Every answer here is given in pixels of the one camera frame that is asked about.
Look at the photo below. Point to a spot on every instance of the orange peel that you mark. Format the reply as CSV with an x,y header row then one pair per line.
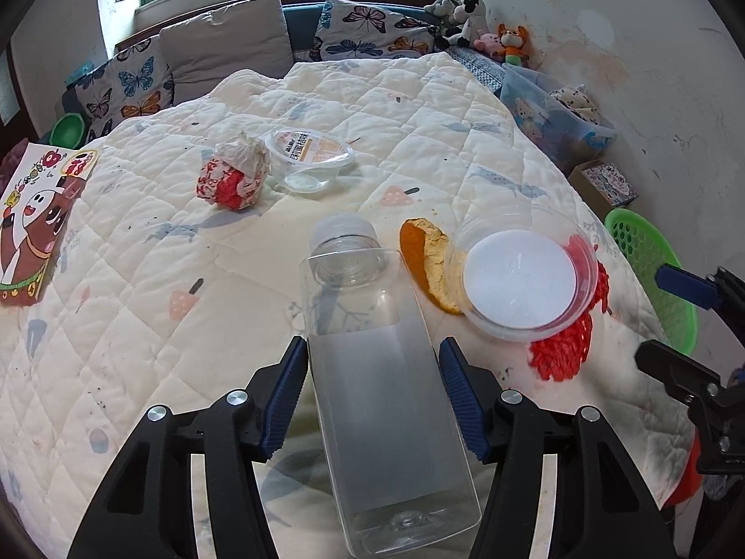
x,y
428,262

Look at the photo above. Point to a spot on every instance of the green plastic basket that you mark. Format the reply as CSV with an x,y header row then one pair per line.
x,y
646,244

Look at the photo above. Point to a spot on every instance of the pink plush toy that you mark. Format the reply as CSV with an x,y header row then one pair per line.
x,y
488,45

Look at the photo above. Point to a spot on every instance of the grey white plush toy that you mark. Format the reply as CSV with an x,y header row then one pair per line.
x,y
439,9

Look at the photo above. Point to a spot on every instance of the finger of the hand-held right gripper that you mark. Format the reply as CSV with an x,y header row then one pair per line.
x,y
687,286
681,372

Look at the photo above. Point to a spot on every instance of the blue sofa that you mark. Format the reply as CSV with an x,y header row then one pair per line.
x,y
300,26

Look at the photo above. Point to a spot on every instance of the grey pillow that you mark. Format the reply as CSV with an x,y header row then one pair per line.
x,y
227,41

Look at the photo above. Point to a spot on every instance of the panda print cloth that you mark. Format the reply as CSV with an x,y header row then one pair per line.
x,y
576,102

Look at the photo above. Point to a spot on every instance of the printed cardboard box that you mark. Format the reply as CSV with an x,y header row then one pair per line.
x,y
605,183

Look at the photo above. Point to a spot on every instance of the cartoon print paper bag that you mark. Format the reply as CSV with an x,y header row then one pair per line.
x,y
41,227

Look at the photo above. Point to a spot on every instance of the orange fox plush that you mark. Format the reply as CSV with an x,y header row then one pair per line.
x,y
513,43

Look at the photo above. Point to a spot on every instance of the red foam net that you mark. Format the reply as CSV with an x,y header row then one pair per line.
x,y
561,355

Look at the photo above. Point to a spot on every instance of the butterfly print pillow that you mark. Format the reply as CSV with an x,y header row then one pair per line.
x,y
372,29
128,87

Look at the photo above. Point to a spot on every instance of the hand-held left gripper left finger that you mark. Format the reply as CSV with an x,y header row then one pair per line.
x,y
285,402

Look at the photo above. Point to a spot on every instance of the clear storage bin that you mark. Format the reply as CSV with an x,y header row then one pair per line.
x,y
541,116

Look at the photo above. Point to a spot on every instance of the green plastic bowl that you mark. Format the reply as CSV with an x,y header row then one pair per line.
x,y
68,131

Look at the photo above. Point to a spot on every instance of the crumpled red white wrapper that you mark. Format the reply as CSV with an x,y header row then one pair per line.
x,y
233,177

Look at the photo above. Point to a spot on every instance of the teal plastic item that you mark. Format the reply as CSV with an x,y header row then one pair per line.
x,y
78,73

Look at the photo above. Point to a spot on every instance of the clear cup with white lid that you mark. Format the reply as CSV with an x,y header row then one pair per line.
x,y
518,279

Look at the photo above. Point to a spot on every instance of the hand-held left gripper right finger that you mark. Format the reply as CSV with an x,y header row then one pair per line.
x,y
463,402

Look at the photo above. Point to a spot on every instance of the clear plastic bottle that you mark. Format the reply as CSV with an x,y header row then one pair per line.
x,y
378,390

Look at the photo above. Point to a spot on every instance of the red plastic stool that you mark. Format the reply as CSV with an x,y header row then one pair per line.
x,y
687,471

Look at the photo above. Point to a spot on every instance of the clear plastic bowl with label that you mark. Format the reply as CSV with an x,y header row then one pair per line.
x,y
308,148

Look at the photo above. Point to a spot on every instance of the black white cow plush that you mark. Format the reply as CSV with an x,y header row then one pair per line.
x,y
470,20

